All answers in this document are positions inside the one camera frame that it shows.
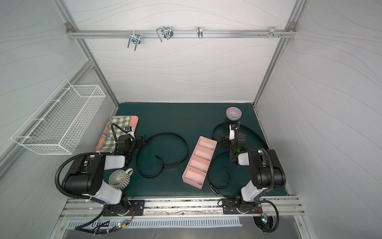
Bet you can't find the pink compartment storage box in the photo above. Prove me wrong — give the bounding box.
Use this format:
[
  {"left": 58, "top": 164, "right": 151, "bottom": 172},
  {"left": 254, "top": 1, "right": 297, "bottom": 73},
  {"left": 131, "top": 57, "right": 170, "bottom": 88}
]
[{"left": 182, "top": 136, "right": 217, "bottom": 189}]

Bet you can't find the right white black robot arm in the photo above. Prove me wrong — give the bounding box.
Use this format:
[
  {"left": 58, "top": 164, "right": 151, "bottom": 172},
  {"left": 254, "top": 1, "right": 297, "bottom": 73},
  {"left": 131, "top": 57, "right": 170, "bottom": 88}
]
[{"left": 221, "top": 130, "right": 286, "bottom": 215}]

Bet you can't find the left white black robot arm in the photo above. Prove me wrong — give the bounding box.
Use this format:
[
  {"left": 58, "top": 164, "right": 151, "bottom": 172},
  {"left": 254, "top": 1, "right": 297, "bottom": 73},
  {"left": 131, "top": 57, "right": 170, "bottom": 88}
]
[{"left": 54, "top": 134, "right": 146, "bottom": 216}]

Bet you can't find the green checkered cloth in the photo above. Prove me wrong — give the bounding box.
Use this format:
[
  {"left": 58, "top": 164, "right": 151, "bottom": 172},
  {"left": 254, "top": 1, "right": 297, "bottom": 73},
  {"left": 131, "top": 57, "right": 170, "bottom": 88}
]
[{"left": 98, "top": 116, "right": 132, "bottom": 153}]

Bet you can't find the pink plastic tray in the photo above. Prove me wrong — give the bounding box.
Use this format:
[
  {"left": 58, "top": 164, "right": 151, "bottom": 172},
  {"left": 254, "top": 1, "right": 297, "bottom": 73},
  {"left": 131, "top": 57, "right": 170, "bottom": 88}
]
[{"left": 96, "top": 116, "right": 139, "bottom": 152}]

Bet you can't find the purple small bowl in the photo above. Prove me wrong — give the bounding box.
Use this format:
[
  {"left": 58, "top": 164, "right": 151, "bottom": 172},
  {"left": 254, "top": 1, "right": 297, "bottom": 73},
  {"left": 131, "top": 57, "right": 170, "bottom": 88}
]
[{"left": 226, "top": 107, "right": 242, "bottom": 121}]

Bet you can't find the grey ribbed ceramic mug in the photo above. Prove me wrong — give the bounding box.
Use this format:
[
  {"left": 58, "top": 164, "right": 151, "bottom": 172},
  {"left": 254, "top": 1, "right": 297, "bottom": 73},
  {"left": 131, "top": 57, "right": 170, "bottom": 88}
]
[{"left": 108, "top": 168, "right": 134, "bottom": 191}]

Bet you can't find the dark green table mat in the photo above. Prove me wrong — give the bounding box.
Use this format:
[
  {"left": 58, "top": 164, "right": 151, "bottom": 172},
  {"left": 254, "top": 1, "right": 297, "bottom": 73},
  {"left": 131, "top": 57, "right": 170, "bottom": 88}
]
[{"left": 82, "top": 102, "right": 287, "bottom": 198}]

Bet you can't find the metal hook clamp left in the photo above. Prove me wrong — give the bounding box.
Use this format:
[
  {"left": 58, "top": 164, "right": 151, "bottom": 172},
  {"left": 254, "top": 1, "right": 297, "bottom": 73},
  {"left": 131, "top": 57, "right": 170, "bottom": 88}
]
[{"left": 127, "top": 33, "right": 141, "bottom": 51}]

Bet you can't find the metal hook clamp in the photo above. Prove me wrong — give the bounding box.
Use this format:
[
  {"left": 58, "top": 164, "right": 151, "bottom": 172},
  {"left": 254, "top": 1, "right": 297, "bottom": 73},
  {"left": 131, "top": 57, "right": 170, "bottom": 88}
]
[
  {"left": 156, "top": 26, "right": 174, "bottom": 42},
  {"left": 127, "top": 33, "right": 141, "bottom": 51},
  {"left": 259, "top": 26, "right": 285, "bottom": 38}
]

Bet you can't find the metal hook clamp right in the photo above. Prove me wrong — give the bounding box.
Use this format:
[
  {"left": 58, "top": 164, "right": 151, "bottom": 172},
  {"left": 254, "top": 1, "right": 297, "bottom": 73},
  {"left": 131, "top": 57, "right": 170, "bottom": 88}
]
[{"left": 259, "top": 26, "right": 285, "bottom": 38}]

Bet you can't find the metal hook clamp centre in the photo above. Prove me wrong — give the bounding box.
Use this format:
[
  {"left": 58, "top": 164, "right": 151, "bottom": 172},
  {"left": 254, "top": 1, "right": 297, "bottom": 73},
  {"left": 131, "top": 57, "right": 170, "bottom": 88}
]
[{"left": 156, "top": 26, "right": 174, "bottom": 42}]

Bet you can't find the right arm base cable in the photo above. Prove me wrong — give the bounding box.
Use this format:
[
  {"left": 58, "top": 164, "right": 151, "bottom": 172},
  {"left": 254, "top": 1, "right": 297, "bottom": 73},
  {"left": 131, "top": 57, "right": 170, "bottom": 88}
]
[{"left": 253, "top": 199, "right": 280, "bottom": 234}]

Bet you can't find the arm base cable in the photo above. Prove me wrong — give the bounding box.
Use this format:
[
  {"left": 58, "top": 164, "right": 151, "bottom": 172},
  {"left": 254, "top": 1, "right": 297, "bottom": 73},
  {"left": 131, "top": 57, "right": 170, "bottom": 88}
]
[
  {"left": 74, "top": 206, "right": 135, "bottom": 235},
  {"left": 253, "top": 199, "right": 280, "bottom": 234}
]

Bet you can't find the white wire basket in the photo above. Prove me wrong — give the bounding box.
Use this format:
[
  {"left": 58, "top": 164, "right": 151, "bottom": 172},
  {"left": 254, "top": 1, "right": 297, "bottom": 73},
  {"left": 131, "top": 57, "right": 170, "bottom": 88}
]
[{"left": 11, "top": 80, "right": 105, "bottom": 155}]

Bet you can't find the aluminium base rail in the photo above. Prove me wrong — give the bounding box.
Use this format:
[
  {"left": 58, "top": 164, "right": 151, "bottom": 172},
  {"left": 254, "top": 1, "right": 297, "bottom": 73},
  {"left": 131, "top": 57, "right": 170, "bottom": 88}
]
[{"left": 59, "top": 195, "right": 305, "bottom": 220}]

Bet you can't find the left arm base cable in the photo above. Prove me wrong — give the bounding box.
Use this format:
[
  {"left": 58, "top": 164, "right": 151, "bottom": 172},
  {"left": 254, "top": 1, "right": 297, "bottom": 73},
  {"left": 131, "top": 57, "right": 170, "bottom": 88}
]
[{"left": 74, "top": 206, "right": 135, "bottom": 235}]

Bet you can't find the metal ring clamp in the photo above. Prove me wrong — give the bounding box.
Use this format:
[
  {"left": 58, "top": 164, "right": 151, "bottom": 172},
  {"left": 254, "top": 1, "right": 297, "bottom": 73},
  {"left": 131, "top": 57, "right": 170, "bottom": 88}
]
[{"left": 197, "top": 26, "right": 203, "bottom": 39}]

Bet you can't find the aluminium crossbar rail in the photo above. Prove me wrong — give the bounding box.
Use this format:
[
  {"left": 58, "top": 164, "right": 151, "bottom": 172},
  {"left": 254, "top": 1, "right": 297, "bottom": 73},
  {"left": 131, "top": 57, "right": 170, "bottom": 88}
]
[{"left": 67, "top": 29, "right": 297, "bottom": 39}]

